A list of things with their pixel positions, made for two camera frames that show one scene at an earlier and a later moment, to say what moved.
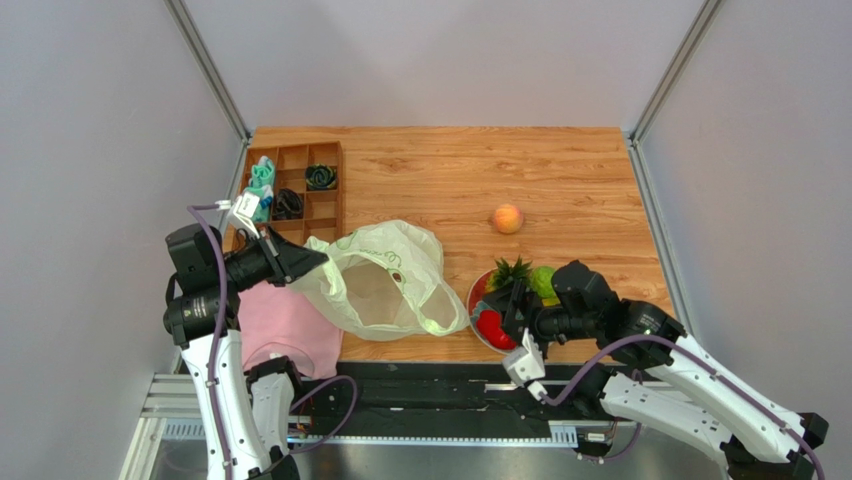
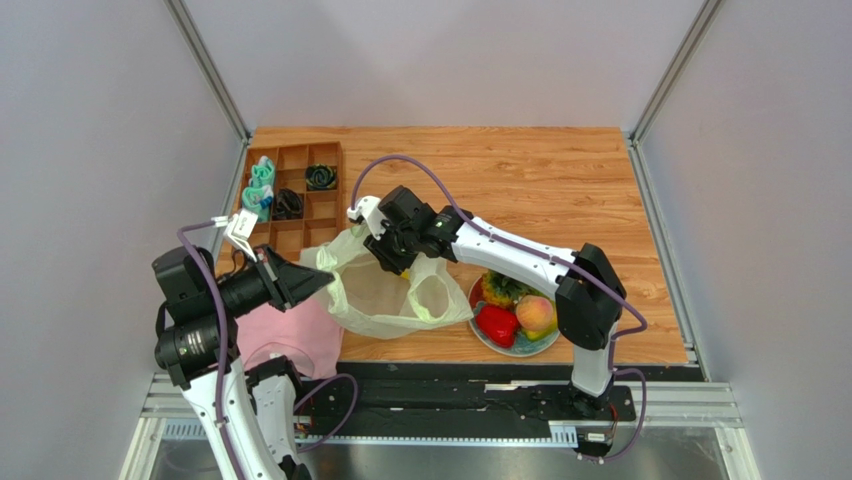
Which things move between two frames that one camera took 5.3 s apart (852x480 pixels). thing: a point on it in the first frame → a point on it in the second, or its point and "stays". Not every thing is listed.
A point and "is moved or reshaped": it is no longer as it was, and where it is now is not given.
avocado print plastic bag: [379, 280] is moved or reshaped
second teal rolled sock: [265, 194] stays
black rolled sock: [288, 205] stays
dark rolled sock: [320, 176] stays
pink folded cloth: [284, 320] stays
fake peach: [508, 218] is moved or reshaped
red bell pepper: [489, 324] stays
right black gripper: [524, 320] → [384, 252]
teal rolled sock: [262, 174] stays
